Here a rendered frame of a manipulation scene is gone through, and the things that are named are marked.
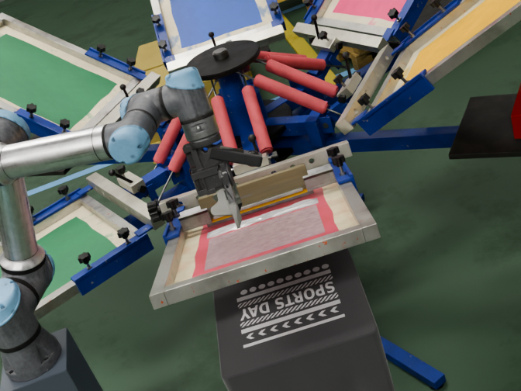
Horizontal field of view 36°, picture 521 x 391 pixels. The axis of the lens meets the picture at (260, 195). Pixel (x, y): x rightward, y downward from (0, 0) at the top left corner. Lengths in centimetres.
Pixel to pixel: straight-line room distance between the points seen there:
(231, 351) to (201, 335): 164
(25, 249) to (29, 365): 29
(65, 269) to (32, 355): 91
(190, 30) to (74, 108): 74
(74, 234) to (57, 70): 98
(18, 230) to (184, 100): 59
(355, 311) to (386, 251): 178
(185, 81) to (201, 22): 232
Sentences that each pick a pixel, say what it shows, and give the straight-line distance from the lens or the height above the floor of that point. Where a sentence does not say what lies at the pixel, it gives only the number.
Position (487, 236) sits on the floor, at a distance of 400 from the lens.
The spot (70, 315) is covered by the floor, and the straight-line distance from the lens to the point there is 451.
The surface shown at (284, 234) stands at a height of 120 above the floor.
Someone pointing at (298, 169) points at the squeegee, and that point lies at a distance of 250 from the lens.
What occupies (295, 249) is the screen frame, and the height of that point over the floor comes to 132.
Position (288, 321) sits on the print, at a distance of 232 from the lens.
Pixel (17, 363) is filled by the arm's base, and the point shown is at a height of 125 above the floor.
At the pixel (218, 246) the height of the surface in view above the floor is 117.
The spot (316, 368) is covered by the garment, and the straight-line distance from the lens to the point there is 224.
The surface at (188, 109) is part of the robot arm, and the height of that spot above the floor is 176.
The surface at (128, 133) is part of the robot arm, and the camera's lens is 161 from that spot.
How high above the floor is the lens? 242
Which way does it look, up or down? 30 degrees down
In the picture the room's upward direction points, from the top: 20 degrees counter-clockwise
